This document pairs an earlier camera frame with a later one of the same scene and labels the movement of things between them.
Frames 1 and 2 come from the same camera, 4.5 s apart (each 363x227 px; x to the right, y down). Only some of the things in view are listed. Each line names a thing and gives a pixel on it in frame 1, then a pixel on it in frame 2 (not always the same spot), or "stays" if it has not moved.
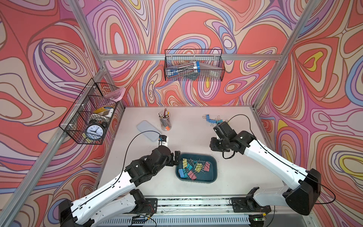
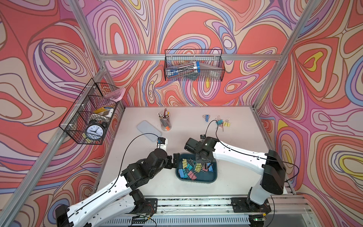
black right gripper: (213, 146) → (198, 159)
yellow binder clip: (184, 162) stays
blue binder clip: (181, 172) stays
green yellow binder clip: (198, 167) stays
